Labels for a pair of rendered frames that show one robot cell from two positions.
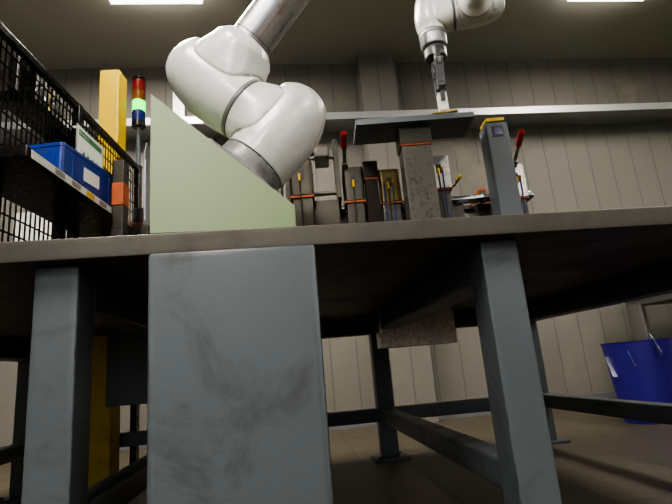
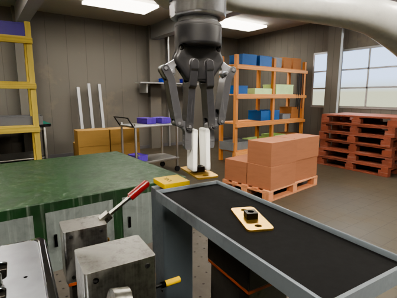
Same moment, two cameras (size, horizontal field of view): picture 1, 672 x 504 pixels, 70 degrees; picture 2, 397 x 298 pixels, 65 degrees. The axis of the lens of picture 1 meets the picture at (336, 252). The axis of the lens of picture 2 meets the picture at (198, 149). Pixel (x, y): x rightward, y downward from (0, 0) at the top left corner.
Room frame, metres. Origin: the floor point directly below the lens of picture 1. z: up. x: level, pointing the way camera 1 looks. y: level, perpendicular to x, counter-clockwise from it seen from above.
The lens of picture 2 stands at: (1.69, 0.06, 1.34)
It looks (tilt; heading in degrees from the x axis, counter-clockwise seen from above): 10 degrees down; 241
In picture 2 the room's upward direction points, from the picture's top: straight up
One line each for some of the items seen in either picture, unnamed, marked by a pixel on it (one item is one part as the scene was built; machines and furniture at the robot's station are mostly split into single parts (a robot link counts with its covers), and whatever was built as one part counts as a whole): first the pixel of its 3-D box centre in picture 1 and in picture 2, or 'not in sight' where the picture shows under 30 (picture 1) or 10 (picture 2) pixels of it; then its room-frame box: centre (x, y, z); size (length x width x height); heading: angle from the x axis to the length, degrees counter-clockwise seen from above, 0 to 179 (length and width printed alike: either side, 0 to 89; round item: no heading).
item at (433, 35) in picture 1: (433, 42); (197, 3); (1.44, -0.39, 1.48); 0.09 x 0.09 x 0.06
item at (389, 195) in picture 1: (393, 225); not in sight; (1.58, -0.20, 0.89); 0.12 x 0.08 x 0.38; 1
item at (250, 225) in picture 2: not in sight; (250, 215); (1.42, -0.28, 1.17); 0.08 x 0.04 x 0.01; 71
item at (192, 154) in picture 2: not in sight; (192, 149); (1.45, -0.39, 1.25); 0.03 x 0.01 x 0.07; 84
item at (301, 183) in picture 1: (304, 219); not in sight; (1.44, 0.09, 0.89); 0.09 x 0.08 x 0.38; 1
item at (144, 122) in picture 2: not in sight; (147, 144); (-0.12, -5.03, 0.50); 1.04 x 0.61 x 1.00; 6
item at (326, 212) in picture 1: (315, 212); not in sight; (1.55, 0.06, 0.94); 0.18 x 0.13 x 0.49; 91
